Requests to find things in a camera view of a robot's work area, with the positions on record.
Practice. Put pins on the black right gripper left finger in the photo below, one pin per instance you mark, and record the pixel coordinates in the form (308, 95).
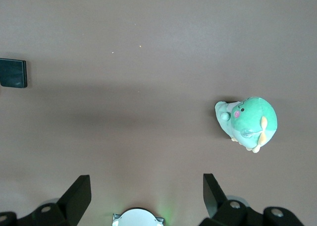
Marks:
(71, 203)

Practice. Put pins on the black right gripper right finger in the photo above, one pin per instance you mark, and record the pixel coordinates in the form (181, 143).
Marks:
(218, 206)

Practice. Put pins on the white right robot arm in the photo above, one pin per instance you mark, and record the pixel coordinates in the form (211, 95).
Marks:
(138, 218)

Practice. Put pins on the green plush dinosaur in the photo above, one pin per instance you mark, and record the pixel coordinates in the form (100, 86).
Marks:
(250, 122)

